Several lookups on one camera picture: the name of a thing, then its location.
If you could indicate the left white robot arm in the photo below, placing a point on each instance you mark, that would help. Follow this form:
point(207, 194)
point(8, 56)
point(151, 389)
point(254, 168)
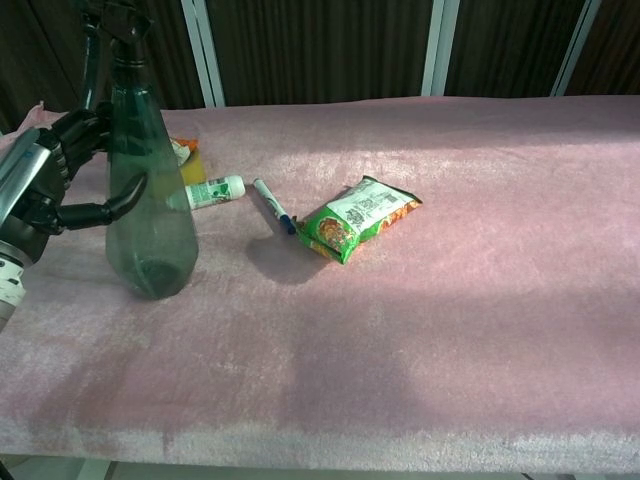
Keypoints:
point(9, 287)

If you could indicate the green spray bottle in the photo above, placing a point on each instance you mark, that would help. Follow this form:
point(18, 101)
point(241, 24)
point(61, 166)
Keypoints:
point(147, 200)

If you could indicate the yellow sponge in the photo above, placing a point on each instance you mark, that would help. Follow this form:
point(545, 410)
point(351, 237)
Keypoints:
point(195, 170)

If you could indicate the white tube with green label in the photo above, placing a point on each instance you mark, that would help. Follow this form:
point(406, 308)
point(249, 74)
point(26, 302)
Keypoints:
point(215, 192)

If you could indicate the white blue marker pen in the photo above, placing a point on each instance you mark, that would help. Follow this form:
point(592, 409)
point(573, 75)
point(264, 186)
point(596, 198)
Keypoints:
point(272, 205)

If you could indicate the green snack bag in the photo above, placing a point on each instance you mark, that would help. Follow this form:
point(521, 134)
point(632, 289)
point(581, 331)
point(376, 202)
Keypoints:
point(360, 220)

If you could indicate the orange white wrapper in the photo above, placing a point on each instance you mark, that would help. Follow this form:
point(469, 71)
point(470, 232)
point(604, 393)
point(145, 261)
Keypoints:
point(184, 147)

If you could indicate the pink fleece table cloth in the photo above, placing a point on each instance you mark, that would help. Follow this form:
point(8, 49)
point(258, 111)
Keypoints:
point(375, 325)

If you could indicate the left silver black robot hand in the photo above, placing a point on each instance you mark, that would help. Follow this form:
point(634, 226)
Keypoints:
point(30, 200)

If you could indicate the white window frame post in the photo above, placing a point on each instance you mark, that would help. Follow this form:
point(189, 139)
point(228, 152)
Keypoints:
point(440, 47)
point(205, 50)
point(575, 47)

